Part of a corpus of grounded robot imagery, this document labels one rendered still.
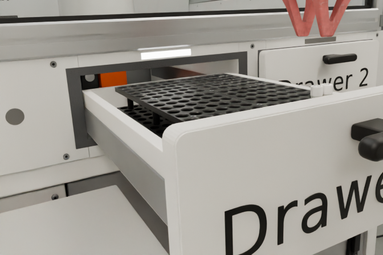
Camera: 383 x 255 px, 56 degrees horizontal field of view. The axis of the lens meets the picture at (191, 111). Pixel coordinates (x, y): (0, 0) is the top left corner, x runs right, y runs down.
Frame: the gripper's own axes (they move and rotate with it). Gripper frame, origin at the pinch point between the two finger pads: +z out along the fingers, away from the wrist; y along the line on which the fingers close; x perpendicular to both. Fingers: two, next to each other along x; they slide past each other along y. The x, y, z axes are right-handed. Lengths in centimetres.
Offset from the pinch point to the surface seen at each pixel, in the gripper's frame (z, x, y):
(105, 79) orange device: 12, -9, -58
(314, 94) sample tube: 6.7, -0.4, 1.0
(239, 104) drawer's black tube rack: 7.2, -8.0, -1.5
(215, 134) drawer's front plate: 5.2, -18.5, 11.8
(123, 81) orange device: 13, -4, -58
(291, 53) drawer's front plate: 4.7, 15.6, -20.9
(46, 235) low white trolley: 21.6, -27.0, -11.1
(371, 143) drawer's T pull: 6.3, -9.9, 14.9
